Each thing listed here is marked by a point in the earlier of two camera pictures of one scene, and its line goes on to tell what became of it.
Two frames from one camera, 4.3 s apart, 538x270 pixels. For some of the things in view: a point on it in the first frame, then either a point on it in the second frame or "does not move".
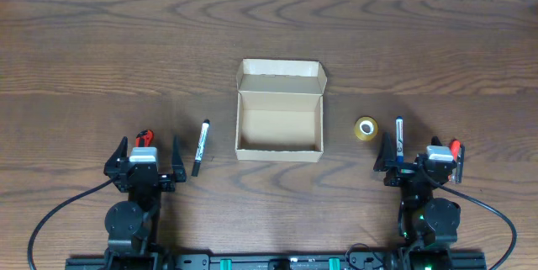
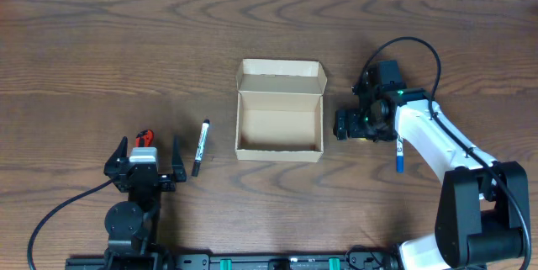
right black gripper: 414,169 -> 341,124
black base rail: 262,261 does not move
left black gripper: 143,177 does not move
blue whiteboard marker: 399,140 does not move
